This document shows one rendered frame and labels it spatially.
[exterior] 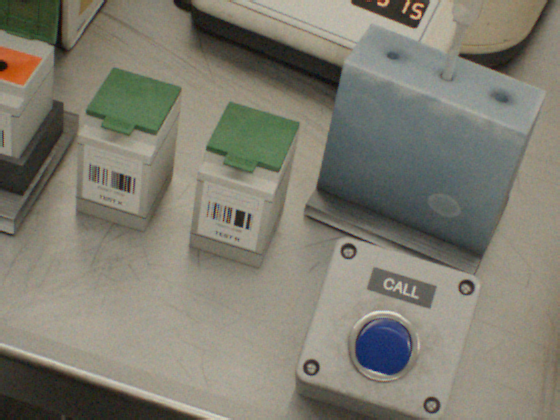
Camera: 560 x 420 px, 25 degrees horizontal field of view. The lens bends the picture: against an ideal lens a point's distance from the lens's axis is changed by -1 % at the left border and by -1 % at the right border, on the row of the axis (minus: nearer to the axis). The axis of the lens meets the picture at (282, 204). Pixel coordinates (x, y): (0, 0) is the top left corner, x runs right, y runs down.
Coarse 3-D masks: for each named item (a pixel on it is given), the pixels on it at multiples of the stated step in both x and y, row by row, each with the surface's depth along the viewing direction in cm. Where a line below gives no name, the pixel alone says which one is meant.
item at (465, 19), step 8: (456, 0) 60; (464, 0) 60; (472, 0) 60; (480, 0) 60; (456, 8) 60; (464, 8) 60; (472, 8) 60; (480, 8) 60; (456, 16) 61; (464, 16) 61; (472, 16) 60; (464, 24) 61
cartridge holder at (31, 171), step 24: (48, 120) 67; (72, 120) 71; (48, 144) 68; (0, 168) 65; (24, 168) 65; (48, 168) 68; (0, 192) 66; (24, 192) 66; (0, 216) 65; (24, 216) 66
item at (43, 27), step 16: (0, 0) 64; (16, 0) 64; (32, 0) 64; (48, 0) 64; (0, 16) 65; (16, 16) 65; (32, 16) 65; (48, 16) 64; (16, 32) 65; (32, 32) 65; (48, 32) 65
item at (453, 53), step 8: (456, 24) 62; (456, 32) 62; (464, 32) 62; (456, 40) 62; (456, 48) 62; (448, 56) 63; (456, 56) 63; (448, 64) 63; (448, 72) 64; (448, 80) 64
